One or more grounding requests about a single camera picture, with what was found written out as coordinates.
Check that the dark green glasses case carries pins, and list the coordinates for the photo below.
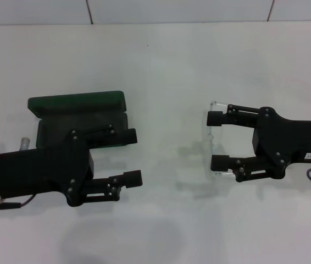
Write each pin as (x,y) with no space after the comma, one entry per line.
(75,100)

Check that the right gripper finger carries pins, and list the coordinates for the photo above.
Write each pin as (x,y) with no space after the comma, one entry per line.
(216,118)
(220,162)

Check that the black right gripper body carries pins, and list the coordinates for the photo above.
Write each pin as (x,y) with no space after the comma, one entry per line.
(287,140)

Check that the small silver connector stub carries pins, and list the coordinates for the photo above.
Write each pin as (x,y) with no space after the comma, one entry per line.
(25,143)

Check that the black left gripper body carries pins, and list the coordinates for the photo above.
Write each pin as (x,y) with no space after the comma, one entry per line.
(43,173)

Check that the clear plastic glasses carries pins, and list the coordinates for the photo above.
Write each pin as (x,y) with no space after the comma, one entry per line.
(213,138)

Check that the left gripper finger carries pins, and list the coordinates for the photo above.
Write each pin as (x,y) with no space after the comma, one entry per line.
(133,178)
(129,136)

